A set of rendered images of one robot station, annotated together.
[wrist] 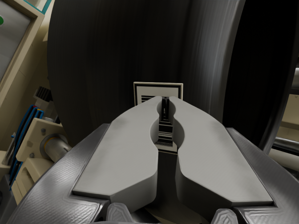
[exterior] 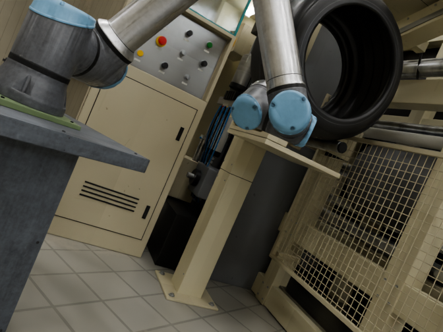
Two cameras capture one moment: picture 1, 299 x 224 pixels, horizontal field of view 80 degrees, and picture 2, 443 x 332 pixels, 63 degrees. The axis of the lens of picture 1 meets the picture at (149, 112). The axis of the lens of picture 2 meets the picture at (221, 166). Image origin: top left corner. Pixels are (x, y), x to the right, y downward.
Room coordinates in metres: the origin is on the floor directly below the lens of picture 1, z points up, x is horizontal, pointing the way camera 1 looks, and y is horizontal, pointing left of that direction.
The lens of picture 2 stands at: (-1.05, -0.43, 0.71)
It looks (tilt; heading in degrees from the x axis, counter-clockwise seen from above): 2 degrees down; 23
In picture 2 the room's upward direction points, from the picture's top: 24 degrees clockwise
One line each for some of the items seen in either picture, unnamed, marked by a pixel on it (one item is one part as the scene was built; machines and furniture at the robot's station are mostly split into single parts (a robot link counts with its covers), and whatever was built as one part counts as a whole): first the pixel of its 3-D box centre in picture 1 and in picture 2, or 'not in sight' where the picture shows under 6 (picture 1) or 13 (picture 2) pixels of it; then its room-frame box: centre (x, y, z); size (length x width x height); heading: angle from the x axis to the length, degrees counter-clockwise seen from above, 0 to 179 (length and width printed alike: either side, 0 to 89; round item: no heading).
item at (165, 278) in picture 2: not in sight; (185, 288); (0.60, 0.17, 0.01); 0.27 x 0.27 x 0.02; 47
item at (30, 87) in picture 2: not in sight; (33, 83); (-0.38, 0.42, 0.67); 0.19 x 0.19 x 0.10
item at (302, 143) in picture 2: not in sight; (289, 123); (-0.11, -0.17, 0.84); 0.12 x 0.12 x 0.09; 11
